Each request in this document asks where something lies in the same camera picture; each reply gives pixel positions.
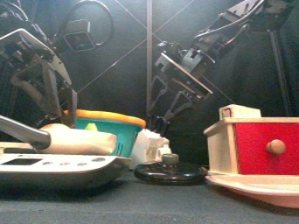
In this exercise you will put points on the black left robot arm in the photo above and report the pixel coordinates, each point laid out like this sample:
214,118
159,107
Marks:
15,17

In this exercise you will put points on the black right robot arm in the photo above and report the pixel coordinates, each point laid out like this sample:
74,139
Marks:
241,17

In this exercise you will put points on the light green toy vegetable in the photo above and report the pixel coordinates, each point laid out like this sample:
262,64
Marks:
91,127

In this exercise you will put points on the white toy cube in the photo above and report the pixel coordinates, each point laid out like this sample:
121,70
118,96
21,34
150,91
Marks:
146,148

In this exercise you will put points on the teal basket with orange rim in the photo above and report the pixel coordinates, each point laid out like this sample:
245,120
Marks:
117,128

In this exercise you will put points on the black lid with knob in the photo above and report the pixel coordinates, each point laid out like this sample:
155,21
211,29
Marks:
171,173

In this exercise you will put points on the white kitchen scale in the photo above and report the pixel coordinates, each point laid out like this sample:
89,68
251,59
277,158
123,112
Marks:
58,172

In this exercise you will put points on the wooden box with red drawer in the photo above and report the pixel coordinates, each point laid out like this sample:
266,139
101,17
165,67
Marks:
253,145

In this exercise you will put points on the black stand pole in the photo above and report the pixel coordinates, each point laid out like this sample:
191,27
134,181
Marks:
278,73

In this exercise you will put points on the pink cutting board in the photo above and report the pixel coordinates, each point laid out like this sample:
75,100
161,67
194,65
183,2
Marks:
265,186

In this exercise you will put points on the vertical metal frame pole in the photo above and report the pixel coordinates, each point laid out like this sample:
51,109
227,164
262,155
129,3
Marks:
150,58

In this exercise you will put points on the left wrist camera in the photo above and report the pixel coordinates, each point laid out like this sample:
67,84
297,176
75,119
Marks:
78,36

